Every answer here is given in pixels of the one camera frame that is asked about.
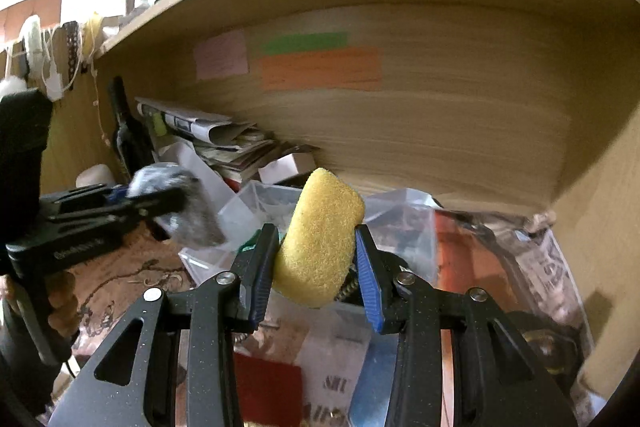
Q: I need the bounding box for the stack of newspapers and books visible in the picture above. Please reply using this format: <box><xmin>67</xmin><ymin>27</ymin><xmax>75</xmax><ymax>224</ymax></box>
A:
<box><xmin>137</xmin><ymin>98</ymin><xmax>317</xmax><ymax>191</ymax></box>

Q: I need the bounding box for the vintage clock print table cover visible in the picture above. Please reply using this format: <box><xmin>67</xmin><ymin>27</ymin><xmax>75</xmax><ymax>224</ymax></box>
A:
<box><xmin>44</xmin><ymin>221</ymin><xmax>241</xmax><ymax>358</ymax></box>

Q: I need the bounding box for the clear bag with dark items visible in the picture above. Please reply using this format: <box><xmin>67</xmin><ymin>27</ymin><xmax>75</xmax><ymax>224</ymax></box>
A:
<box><xmin>126</xmin><ymin>162</ymin><xmax>227</xmax><ymax>249</ymax></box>

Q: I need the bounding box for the green paper note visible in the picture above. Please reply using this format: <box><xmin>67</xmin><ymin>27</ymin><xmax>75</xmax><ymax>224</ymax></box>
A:
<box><xmin>262</xmin><ymin>31</ymin><xmax>349</xmax><ymax>56</ymax></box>

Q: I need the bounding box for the red felt pouch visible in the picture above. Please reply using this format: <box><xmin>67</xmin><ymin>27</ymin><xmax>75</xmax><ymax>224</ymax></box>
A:
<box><xmin>233</xmin><ymin>353</ymin><xmax>303</xmax><ymax>427</ymax></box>

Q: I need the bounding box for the dark bottle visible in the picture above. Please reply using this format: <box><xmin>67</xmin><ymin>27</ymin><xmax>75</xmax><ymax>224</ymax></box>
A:
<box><xmin>108</xmin><ymin>76</ymin><xmax>154</xmax><ymax>179</ymax></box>

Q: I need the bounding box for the pink paper note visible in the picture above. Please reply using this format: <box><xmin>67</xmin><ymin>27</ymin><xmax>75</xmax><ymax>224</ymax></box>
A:
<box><xmin>193</xmin><ymin>29</ymin><xmax>250</xmax><ymax>80</ymax></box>

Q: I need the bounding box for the yellow sponge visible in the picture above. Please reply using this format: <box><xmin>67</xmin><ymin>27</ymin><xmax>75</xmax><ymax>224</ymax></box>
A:
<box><xmin>273</xmin><ymin>168</ymin><xmax>366</xmax><ymax>309</ymax></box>

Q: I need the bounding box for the wooden shelf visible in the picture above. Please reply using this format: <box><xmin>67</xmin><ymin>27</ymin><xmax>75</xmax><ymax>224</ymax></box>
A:
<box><xmin>98</xmin><ymin>0</ymin><xmax>639</xmax><ymax>209</ymax></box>

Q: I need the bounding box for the left hand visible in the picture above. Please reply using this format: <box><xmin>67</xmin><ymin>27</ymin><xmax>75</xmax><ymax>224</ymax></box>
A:
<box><xmin>0</xmin><ymin>271</ymin><xmax>82</xmax><ymax>338</ymax></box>

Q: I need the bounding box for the white roll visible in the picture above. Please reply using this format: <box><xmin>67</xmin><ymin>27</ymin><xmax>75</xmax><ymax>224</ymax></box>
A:
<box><xmin>75</xmin><ymin>164</ymin><xmax>116</xmax><ymax>187</ymax></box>

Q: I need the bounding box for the orange paper note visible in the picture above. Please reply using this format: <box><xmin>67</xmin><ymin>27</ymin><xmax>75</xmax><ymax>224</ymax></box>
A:
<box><xmin>260</xmin><ymin>46</ymin><xmax>382</xmax><ymax>91</ymax></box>

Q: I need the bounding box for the clear plastic storage box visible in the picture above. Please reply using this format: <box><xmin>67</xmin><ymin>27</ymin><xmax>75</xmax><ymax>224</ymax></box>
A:
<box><xmin>179</xmin><ymin>182</ymin><xmax>437</xmax><ymax>308</ymax></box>

